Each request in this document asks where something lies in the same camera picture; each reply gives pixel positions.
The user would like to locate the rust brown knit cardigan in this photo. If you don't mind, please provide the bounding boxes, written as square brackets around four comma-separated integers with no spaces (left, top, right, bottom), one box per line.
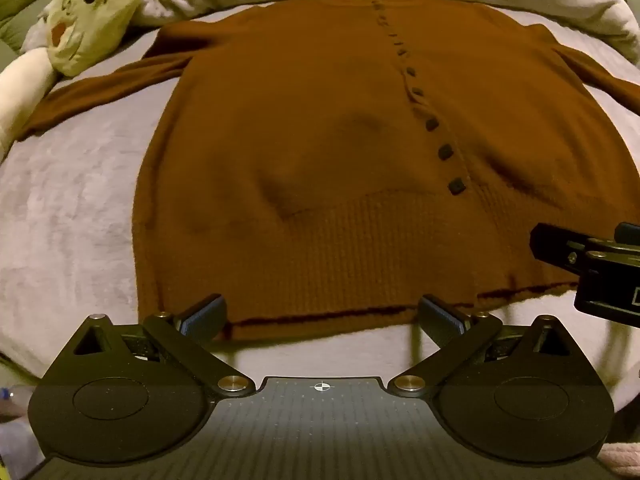
[25,0,639,340]

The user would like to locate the cream plush face pillow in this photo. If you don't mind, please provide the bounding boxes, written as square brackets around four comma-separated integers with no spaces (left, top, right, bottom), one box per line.
[1,0,141,156]

